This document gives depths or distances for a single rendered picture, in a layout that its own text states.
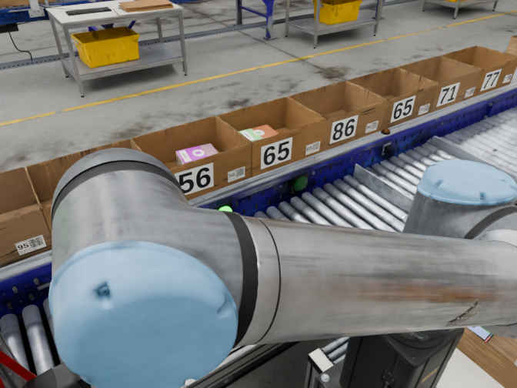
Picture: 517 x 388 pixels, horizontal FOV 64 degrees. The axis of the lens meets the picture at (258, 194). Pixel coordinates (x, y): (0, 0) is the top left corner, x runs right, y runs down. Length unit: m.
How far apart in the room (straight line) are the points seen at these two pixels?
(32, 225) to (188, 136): 0.73
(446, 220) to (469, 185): 0.07
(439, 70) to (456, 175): 2.15
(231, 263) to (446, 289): 0.25
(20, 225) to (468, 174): 1.24
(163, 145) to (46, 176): 0.46
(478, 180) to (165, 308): 0.62
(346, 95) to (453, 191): 1.64
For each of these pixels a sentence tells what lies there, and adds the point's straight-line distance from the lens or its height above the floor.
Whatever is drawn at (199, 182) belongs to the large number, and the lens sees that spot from 1.60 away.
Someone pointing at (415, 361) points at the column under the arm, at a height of 1.08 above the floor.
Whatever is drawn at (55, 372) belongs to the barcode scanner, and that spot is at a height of 1.09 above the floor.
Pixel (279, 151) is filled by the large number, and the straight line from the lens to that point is 1.76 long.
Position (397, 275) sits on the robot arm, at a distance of 0.42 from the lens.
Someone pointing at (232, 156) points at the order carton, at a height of 1.01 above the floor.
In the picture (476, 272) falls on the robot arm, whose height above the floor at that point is 1.52.
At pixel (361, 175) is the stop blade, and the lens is 2.02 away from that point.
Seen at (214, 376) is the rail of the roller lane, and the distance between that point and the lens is 1.33.
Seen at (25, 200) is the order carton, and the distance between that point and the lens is 1.77.
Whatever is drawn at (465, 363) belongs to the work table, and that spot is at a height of 0.75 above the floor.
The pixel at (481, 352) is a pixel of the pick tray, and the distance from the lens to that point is 1.41.
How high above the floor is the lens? 1.86
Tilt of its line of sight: 36 degrees down
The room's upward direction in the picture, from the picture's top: 1 degrees clockwise
